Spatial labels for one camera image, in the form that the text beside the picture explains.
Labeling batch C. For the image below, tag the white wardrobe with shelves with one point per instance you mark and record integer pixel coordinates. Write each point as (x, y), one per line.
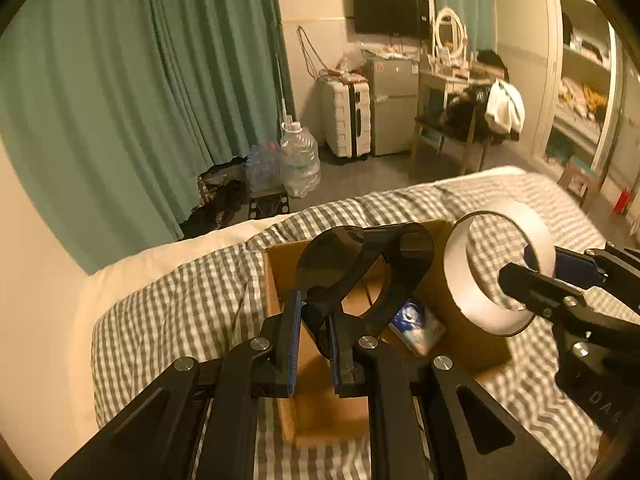
(550, 60)

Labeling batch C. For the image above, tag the silver mini fridge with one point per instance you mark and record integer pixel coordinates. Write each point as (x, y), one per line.
(392, 110)

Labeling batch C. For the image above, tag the white suitcase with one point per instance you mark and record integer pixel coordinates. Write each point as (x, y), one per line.
(340, 120)

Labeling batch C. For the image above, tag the dark pile of clothing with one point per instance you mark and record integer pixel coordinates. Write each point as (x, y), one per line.
(220, 200)

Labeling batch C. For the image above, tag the blue and white packet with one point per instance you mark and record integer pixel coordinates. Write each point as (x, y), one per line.
(416, 326)

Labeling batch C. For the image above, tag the red bottle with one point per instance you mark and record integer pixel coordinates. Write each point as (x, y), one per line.
(622, 202)

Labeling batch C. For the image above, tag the black bathroom scale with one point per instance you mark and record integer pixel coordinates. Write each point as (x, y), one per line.
(270, 207)

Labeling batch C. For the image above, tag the grey checked blanket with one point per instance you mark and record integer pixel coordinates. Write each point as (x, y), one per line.
(190, 300)

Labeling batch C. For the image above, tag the large clear water jug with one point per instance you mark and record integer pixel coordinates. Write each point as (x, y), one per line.
(299, 160)

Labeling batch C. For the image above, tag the wooden dressing desk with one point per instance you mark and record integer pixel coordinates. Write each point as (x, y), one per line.
(435, 80)

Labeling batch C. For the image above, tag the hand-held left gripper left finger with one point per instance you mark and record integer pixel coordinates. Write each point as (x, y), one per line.
(292, 345)

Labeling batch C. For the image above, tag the pack of water bottles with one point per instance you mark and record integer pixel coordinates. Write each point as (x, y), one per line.
(262, 167)

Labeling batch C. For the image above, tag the black tape dispenser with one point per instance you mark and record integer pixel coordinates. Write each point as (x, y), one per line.
(325, 255)

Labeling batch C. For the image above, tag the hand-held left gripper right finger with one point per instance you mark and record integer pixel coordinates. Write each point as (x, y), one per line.
(342, 360)

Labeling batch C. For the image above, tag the wide green curtain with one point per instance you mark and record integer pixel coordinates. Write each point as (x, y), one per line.
(125, 85)

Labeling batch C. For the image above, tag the black wall television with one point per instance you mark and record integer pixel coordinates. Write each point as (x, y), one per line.
(390, 12)

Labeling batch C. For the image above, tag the white tape roll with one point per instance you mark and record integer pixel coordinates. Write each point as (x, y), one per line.
(470, 285)

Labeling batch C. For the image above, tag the black bag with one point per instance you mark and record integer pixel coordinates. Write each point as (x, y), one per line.
(462, 107)

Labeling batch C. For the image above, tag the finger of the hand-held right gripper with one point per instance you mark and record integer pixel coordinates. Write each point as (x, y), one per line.
(575, 266)
(540, 292)

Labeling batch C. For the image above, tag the white cloth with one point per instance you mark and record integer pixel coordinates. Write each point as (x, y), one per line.
(505, 105)

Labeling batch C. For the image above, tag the small wooden stool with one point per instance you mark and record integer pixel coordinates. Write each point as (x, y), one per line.
(580, 182)

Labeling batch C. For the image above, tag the cardboard box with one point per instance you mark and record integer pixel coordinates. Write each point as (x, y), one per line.
(310, 410)

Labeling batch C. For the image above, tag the black seat wooden chair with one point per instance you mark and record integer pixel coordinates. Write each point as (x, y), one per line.
(435, 127)

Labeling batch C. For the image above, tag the narrow green curtain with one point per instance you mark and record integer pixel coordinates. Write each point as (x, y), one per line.
(462, 0)

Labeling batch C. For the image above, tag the clear plastic bag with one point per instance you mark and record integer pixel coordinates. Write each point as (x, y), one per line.
(350, 62)

